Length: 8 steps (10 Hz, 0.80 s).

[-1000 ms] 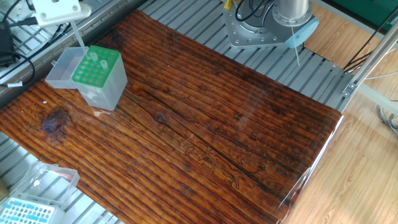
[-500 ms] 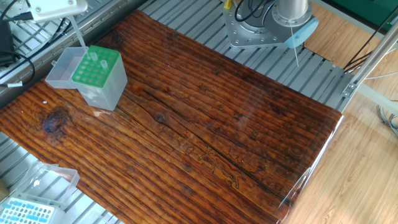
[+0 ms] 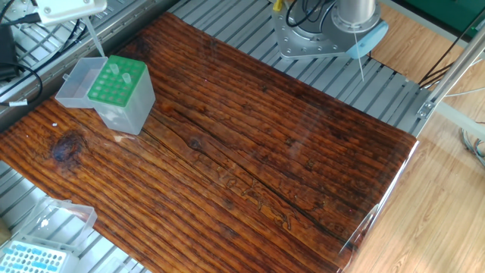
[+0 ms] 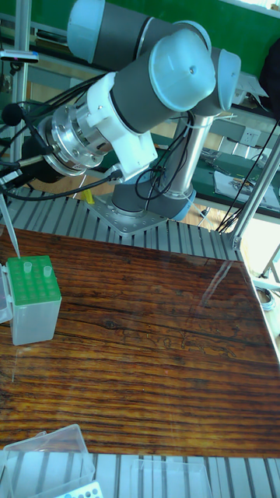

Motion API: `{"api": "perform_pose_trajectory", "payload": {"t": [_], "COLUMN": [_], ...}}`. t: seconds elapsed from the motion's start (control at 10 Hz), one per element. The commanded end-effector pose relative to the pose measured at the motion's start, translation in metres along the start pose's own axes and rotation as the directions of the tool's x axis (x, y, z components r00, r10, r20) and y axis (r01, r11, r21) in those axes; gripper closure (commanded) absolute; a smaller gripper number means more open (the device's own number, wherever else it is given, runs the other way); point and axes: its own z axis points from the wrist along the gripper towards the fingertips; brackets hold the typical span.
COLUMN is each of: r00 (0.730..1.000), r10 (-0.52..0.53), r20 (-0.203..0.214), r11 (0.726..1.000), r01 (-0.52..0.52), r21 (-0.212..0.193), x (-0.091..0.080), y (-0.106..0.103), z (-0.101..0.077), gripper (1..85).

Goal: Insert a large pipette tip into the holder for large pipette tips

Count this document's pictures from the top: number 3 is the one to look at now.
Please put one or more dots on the clear pipette tip in rack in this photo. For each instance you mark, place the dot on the clear pipette tip in rack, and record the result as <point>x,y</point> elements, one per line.
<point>114,68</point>
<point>126,78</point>

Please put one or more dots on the black power adapter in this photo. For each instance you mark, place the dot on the black power adapter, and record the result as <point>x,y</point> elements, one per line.
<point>7,53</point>

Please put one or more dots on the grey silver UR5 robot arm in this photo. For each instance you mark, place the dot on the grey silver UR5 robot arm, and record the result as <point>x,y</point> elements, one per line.
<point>341,34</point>

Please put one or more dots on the silver perforated metal plate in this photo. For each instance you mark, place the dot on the silver perforated metal plate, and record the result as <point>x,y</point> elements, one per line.
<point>22,7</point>

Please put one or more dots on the clear hinged holder lid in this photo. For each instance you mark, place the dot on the clear hinged holder lid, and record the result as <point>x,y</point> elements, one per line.
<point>77,85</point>

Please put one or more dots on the yellow tag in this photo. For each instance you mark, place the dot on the yellow tag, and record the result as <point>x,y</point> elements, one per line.
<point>277,4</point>

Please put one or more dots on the brown wooden board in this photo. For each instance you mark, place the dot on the brown wooden board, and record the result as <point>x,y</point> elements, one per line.
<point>265,151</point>

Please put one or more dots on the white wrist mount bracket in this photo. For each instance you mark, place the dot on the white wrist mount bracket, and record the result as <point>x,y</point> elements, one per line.
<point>72,9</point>

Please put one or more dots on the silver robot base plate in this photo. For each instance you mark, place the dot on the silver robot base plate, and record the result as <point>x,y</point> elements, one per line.
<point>291,41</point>

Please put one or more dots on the aluminium frame bar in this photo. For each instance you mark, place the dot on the aluminium frame bar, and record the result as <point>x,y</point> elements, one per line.
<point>451,72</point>

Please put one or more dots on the white small-tip box blue tips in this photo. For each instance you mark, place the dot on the white small-tip box blue tips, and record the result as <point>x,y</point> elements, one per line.
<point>30,261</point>

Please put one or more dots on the clear small-tip box lid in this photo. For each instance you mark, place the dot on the clear small-tip box lid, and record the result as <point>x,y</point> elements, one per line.
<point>64,223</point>

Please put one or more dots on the large clear pipette tip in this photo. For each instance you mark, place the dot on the large clear pipette tip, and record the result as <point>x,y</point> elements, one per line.
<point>94,38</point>

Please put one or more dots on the translucent tip holder green rack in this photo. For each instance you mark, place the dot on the translucent tip holder green rack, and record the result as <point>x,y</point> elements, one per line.
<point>129,110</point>

